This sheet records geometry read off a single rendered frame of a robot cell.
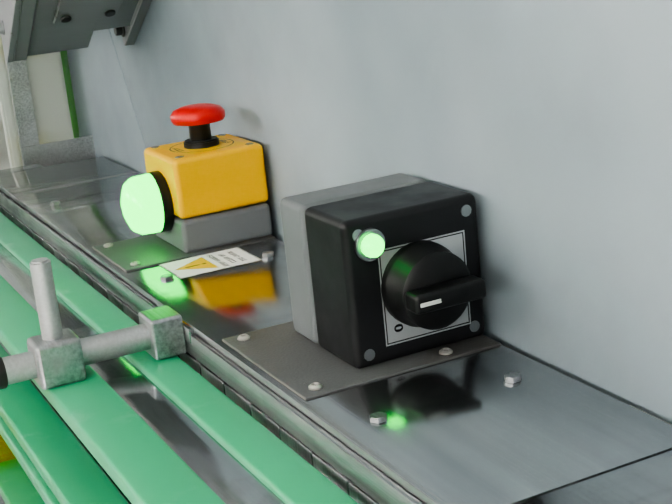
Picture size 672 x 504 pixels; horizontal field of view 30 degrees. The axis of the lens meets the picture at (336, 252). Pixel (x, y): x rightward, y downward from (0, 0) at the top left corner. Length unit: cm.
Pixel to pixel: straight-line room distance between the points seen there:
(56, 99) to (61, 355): 67
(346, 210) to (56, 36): 54
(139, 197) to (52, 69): 49
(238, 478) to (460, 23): 26
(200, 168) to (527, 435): 41
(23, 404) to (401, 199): 38
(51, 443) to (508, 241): 36
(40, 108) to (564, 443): 92
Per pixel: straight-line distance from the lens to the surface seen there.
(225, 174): 90
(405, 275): 63
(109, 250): 94
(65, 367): 74
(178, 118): 91
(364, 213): 64
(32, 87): 137
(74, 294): 92
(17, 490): 104
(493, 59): 64
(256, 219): 92
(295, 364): 66
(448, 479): 53
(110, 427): 67
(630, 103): 56
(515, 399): 60
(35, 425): 89
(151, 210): 90
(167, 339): 75
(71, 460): 83
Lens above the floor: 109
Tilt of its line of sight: 24 degrees down
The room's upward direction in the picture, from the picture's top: 103 degrees counter-clockwise
